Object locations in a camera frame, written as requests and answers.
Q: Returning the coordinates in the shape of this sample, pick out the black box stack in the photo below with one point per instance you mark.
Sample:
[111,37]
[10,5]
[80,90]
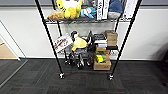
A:
[99,40]

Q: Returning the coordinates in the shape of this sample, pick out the light blue plush toy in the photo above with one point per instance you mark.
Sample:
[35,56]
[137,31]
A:
[88,12]

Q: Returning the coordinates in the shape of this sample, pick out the wide white box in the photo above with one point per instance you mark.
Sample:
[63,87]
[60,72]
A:
[128,10]

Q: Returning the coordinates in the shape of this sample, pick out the yellow black plush toy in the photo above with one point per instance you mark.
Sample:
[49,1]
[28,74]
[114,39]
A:
[79,43]

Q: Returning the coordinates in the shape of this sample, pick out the black toy figures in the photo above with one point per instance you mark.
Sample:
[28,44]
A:
[79,59]

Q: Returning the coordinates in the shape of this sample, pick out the tall white box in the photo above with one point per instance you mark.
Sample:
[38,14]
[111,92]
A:
[98,10]
[105,10]

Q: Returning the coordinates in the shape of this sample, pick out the tan plush toy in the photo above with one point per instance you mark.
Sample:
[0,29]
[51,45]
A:
[56,16]

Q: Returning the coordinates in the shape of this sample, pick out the brown cardboard box stack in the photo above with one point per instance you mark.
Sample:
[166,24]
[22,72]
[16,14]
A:
[111,36]

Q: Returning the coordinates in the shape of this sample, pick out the green yellow pack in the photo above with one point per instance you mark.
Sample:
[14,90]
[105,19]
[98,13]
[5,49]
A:
[101,58]

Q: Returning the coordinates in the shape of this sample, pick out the white door frame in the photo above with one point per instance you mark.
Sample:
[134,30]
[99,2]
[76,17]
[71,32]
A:
[16,50]

